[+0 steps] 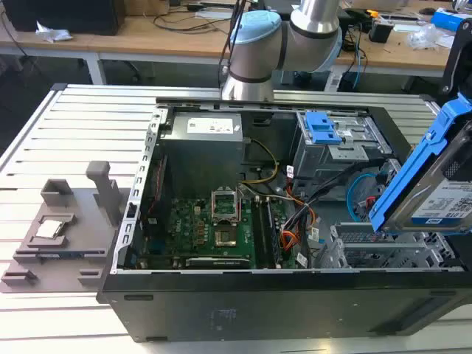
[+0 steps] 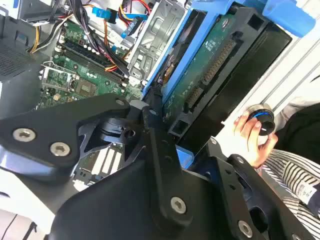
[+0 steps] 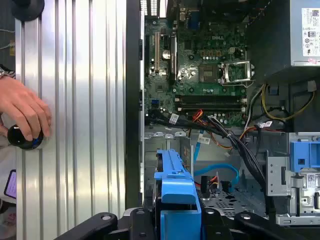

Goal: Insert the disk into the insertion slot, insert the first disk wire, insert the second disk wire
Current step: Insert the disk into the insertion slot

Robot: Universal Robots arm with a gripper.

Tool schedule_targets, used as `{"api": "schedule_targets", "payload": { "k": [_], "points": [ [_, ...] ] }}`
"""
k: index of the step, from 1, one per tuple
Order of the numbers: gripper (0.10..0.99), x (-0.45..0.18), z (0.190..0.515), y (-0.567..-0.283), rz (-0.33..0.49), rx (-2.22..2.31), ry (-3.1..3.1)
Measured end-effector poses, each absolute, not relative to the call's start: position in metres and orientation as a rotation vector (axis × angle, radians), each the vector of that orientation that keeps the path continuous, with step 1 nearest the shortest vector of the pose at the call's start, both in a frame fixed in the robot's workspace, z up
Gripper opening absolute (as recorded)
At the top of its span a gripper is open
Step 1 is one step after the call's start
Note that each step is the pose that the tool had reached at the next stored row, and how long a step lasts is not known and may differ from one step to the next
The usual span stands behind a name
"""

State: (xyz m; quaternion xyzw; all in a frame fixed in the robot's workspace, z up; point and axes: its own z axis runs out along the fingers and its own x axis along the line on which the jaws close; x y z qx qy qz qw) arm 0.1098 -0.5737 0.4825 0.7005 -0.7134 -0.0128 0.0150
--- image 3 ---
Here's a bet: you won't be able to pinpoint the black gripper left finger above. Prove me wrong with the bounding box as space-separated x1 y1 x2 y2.
53 207 157 240

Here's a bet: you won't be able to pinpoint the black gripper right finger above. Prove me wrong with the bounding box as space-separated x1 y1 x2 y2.
202 207 303 240

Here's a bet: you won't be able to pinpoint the disk power wire black plug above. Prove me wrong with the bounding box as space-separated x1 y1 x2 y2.
200 172 222 195

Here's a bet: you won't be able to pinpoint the hard disk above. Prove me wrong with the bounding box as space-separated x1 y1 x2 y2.
153 148 207 240

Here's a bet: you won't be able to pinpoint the blue disk data wire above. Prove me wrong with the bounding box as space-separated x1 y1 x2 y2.
194 163 241 194

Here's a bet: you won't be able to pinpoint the round black tool blue ring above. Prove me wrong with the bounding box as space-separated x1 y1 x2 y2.
6 124 45 151

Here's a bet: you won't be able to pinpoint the metal disk bay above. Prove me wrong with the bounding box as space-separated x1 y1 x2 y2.
144 129 195 201

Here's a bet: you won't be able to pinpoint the black RAM slot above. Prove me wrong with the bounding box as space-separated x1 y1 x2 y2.
176 103 247 112
174 94 248 104

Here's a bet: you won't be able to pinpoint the white expansion slot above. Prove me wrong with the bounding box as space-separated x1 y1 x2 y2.
154 31 161 74

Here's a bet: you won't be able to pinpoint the person's bare hand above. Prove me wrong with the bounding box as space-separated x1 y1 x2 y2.
0 74 53 142

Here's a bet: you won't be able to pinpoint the grey metal drive cage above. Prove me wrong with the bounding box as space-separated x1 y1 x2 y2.
265 131 320 226

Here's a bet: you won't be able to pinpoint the blue carrier in drive cage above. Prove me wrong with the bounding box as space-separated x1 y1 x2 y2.
289 140 320 174

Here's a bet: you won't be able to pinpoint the black open PC case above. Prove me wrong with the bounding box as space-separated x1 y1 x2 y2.
124 0 320 240

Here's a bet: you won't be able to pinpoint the smartphone with pink screen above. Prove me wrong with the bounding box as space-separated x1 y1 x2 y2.
3 169 17 200

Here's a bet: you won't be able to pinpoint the metal socket cover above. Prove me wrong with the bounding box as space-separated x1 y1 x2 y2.
219 60 253 86

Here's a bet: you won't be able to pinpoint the CPU socket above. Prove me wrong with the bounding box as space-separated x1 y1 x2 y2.
198 64 222 85

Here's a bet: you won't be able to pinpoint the green Dell motherboard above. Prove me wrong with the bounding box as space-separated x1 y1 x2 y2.
144 9 251 127

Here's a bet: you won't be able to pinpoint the grey power supply unit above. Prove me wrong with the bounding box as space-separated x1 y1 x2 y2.
246 0 320 81

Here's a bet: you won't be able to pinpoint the black round object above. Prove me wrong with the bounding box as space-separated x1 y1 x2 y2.
11 0 45 22

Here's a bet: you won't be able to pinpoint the flat pale blue cable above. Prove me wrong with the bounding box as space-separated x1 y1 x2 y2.
193 129 205 165

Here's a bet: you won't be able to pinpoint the black cable bundle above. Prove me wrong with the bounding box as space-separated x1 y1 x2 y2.
146 109 277 217

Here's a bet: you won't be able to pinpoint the orange red wire bundle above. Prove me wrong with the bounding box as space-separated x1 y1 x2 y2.
191 109 234 151

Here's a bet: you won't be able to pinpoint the yellow power wires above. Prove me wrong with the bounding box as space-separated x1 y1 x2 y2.
260 83 316 123

